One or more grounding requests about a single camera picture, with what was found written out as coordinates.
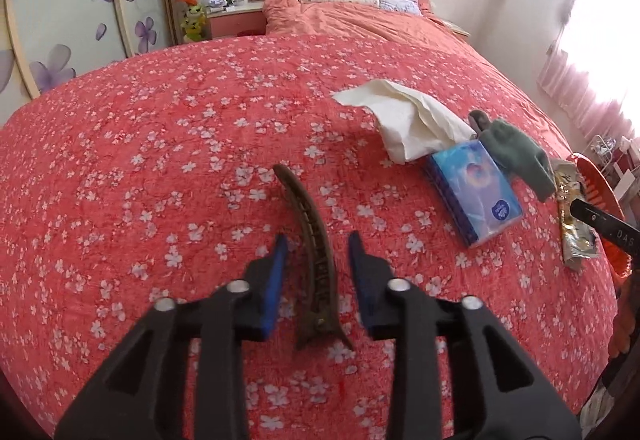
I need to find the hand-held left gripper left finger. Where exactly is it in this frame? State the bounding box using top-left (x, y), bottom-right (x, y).
top-left (55, 234), bottom-right (290, 440)

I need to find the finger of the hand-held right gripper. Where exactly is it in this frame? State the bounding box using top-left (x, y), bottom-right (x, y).
top-left (570, 199), bottom-right (640, 262)

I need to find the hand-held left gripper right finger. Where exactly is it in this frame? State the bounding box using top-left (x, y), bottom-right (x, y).
top-left (348, 231), bottom-right (583, 440)

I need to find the gold snack wrapper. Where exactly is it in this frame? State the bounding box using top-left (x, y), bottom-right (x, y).
top-left (550, 159), bottom-right (601, 271)

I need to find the orange plastic laundry basket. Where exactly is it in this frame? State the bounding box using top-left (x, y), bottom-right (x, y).
top-left (572, 152), bottom-right (632, 281)

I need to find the brown hair clip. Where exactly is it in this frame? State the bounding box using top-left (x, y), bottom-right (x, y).
top-left (273, 164), bottom-right (357, 352)

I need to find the blue tissue pack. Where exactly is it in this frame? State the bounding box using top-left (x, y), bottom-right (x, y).
top-left (426, 140), bottom-right (524, 249)

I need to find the white tissue paper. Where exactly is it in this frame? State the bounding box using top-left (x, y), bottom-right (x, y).
top-left (332, 80), bottom-right (478, 165)

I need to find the grey sock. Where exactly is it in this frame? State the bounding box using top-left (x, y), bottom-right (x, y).
top-left (468, 109), bottom-right (493, 141)

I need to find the pink curtain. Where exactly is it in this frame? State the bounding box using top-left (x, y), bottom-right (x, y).
top-left (537, 0), bottom-right (640, 142)

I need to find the red floral blanket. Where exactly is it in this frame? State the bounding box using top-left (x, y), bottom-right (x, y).
top-left (0, 34), bottom-right (621, 440)

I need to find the flower print sliding wardrobe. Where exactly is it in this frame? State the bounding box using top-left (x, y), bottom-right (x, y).
top-left (0, 0), bottom-right (173, 101)

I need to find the white wire rack cart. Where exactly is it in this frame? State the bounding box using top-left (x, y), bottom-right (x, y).
top-left (587, 134), bottom-right (640, 201)

